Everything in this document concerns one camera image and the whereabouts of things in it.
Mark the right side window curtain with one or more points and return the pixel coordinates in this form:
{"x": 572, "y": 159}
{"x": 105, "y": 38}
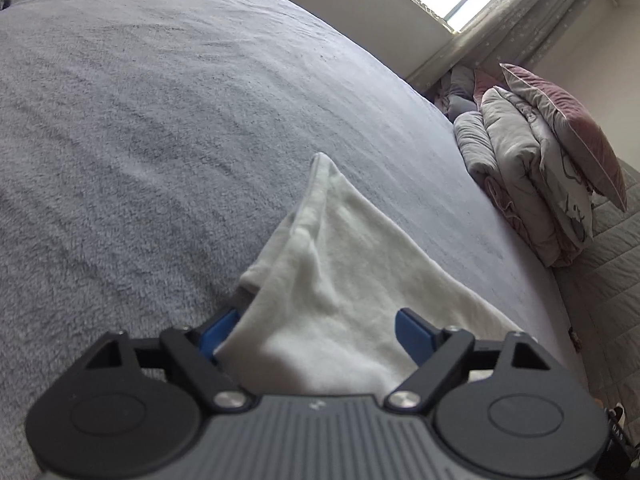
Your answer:
{"x": 519, "y": 32}

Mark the grey bed sheet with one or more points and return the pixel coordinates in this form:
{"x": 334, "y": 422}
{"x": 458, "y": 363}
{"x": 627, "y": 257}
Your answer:
{"x": 149, "y": 148}

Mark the small grey cushion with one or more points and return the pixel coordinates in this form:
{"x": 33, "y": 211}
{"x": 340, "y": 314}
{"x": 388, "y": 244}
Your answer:
{"x": 461, "y": 90}

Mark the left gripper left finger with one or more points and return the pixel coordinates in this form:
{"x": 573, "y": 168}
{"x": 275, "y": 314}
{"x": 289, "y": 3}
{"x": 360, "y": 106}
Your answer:
{"x": 191, "y": 365}

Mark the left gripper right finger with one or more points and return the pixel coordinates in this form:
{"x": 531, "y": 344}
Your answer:
{"x": 441, "y": 355}

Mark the cream long sleeve sweatshirt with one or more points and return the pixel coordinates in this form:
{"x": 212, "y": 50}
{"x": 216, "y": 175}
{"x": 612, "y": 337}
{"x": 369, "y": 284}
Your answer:
{"x": 324, "y": 293}

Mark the folded grey pink quilt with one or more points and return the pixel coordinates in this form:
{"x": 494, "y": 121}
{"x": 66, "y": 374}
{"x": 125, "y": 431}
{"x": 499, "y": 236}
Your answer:
{"x": 512, "y": 154}

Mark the grey pink pillow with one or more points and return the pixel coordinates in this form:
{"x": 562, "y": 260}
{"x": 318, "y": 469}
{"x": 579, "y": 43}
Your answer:
{"x": 577, "y": 131}

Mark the grey quilted headboard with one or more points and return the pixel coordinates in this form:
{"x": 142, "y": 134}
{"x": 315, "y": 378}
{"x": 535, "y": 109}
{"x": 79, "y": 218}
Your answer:
{"x": 600, "y": 291}

